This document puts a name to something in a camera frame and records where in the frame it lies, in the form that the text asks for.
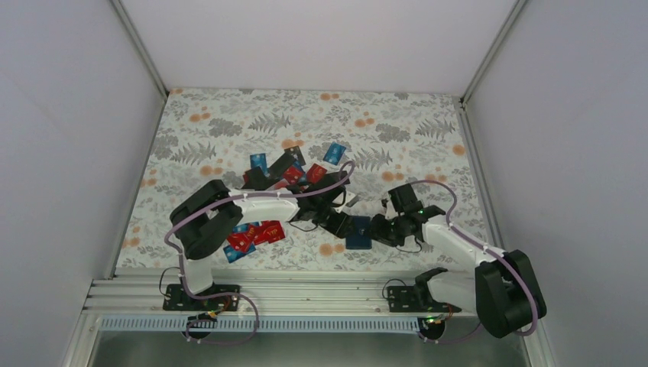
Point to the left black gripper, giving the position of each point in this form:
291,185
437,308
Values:
339,227

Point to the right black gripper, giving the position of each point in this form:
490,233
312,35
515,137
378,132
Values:
378,235

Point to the dark blue card holder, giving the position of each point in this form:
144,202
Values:
359,239

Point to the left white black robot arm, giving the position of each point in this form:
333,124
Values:
202,223

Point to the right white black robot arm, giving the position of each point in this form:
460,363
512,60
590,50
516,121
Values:
498,286

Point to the red card centre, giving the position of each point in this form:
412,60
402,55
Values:
315,173

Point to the red VIP card front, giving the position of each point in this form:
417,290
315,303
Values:
268,231

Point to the light blue card far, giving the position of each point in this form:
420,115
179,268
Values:
334,153

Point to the black card top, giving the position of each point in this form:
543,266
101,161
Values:
297,154

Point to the blue card upper left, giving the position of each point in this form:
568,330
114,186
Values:
259,161

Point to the red card left pile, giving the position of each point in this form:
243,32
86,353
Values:
240,240

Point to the blue card front bottom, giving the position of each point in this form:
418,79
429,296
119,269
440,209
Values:
232,255

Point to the floral patterned table mat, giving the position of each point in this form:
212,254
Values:
393,138

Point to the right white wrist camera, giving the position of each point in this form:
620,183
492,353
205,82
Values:
388,209

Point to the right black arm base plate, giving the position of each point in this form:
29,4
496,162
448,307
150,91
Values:
404,299

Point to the aluminium mounting rail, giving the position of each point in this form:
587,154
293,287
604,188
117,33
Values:
274,293

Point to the perforated grey cable duct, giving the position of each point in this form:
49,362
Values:
240,324

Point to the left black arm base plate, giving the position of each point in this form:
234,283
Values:
176,299

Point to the right aluminium frame post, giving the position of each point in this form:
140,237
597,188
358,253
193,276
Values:
493,50

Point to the aluminium corner frame post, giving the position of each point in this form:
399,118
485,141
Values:
135,38

